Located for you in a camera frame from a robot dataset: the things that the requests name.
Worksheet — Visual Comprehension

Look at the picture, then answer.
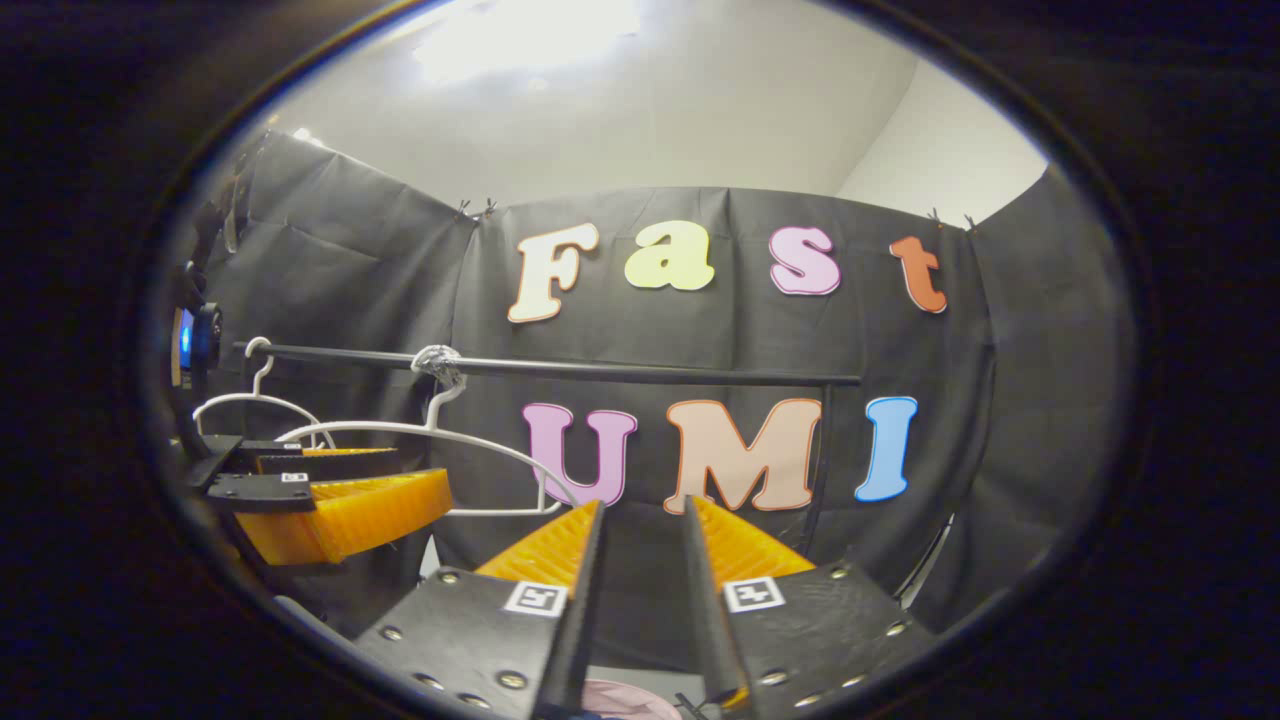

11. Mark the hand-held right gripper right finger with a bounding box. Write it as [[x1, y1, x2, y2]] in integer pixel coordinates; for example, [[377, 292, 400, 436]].
[[683, 495, 938, 716]]

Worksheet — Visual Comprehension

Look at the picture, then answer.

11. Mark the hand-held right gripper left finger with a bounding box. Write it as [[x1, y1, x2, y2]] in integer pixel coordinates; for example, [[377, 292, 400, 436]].
[[353, 498, 608, 720]]

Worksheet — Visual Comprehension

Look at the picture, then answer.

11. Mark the pink laundry hamper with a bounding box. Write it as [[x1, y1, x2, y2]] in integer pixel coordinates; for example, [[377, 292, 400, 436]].
[[578, 678, 686, 720]]

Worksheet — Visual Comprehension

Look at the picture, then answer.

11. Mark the plain white hanger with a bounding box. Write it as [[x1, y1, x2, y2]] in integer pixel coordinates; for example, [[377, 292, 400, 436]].
[[192, 336, 326, 451]]

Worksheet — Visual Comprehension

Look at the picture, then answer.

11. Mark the white hanger with taped hook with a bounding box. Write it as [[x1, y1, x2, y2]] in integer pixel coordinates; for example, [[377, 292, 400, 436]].
[[273, 344, 583, 518]]

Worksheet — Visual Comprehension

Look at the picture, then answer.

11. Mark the black clothes rail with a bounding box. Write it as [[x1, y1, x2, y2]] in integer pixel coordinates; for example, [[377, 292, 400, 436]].
[[232, 342, 863, 556]]

